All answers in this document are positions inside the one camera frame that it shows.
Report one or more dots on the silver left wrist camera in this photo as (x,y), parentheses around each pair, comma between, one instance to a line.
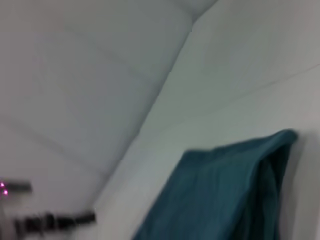
(15,187)

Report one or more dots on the teal t-shirt with FREE print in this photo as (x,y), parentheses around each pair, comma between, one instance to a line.
(220,195)

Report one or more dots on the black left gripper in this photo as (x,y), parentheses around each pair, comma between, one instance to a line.
(37,223)

